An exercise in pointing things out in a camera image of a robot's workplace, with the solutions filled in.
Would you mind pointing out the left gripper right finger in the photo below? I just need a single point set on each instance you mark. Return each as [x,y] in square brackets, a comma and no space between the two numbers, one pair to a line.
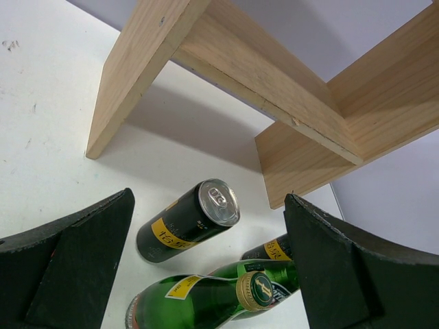
[350,278]

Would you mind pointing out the black yellow can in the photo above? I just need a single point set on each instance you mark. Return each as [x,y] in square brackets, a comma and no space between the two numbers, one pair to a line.
[275,249]
[208,209]

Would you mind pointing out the wooden shelf unit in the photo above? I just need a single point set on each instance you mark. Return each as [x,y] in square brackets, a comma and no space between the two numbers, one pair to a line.
[322,130]

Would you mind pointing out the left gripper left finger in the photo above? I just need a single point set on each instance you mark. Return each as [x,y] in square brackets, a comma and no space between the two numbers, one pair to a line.
[60,274]

